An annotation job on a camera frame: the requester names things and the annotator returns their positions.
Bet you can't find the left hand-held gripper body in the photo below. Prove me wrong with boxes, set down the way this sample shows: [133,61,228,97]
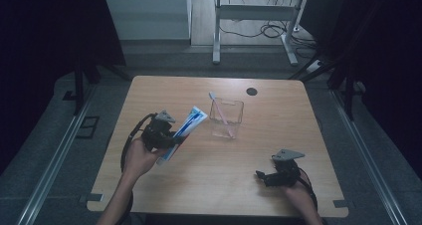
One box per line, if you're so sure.
[140,110,177,152]

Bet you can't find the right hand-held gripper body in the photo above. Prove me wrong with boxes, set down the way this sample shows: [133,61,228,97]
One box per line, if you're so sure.
[264,148,307,188]

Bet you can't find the blue and white toothpaste tube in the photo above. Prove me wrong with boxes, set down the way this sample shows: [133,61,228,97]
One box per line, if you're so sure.
[156,106,209,166]

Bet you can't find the pink toothbrush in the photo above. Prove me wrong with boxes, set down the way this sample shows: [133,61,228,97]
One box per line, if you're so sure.
[208,91,237,140]

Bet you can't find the clear plastic square cup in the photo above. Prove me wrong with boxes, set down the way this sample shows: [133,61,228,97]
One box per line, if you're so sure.
[208,97,245,140]

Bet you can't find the person's right hand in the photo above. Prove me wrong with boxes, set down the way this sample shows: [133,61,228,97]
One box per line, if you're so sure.
[281,171,317,210]

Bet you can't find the person's left hand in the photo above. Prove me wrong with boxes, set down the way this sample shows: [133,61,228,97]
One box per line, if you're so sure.
[122,136,169,183]

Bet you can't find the black metal stand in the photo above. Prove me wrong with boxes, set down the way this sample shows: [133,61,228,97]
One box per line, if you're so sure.
[73,50,132,116]
[288,50,367,121]

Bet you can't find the black tape patch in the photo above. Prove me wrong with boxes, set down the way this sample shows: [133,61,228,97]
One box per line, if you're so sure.
[62,90,78,102]

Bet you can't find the white power strip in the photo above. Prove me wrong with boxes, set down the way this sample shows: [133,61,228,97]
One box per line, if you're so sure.
[306,60,324,74]

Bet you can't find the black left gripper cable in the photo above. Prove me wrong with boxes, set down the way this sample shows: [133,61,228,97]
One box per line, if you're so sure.
[115,112,157,225]

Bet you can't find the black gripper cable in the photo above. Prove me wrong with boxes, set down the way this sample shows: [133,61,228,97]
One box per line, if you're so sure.
[115,112,157,225]
[298,166,319,213]

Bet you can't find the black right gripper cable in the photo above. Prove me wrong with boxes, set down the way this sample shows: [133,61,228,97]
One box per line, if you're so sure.
[298,166,319,213]

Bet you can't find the aluminium floor rail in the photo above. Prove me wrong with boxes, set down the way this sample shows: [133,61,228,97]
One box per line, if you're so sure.
[328,89,400,225]
[15,85,98,225]

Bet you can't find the white desk frame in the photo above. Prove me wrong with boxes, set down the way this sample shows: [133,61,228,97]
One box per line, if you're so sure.
[212,0,310,67]

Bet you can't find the black floor cable bundle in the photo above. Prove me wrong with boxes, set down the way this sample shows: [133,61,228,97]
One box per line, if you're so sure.
[218,21,317,60]

